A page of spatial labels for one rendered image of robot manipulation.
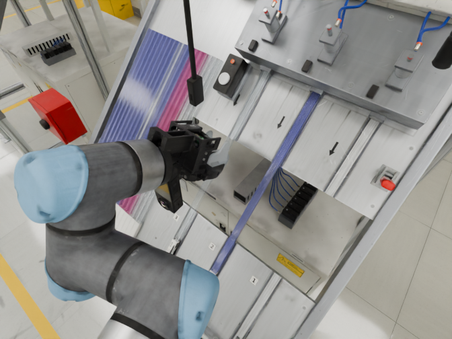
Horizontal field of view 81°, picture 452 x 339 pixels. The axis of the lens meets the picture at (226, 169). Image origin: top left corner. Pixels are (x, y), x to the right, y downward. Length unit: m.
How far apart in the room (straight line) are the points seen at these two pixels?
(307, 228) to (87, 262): 0.66
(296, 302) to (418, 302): 1.15
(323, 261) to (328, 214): 0.16
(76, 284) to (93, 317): 1.14
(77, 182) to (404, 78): 0.44
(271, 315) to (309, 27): 0.52
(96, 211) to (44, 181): 0.06
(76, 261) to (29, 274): 1.38
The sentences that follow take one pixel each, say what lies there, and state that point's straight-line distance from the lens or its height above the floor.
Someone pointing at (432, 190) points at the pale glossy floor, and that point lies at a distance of 2.08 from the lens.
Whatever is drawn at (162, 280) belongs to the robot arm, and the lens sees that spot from 0.31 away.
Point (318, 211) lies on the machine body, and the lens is 0.91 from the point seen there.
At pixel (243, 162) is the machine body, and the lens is 0.98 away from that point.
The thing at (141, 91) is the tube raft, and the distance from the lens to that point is 0.72.
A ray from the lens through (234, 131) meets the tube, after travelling 0.55.
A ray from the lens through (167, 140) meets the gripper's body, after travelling 0.37.
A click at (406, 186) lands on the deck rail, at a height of 1.03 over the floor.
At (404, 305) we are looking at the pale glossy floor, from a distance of 1.63.
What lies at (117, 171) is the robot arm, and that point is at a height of 1.13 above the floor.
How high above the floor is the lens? 1.37
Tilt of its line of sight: 52 degrees down
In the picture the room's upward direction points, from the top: straight up
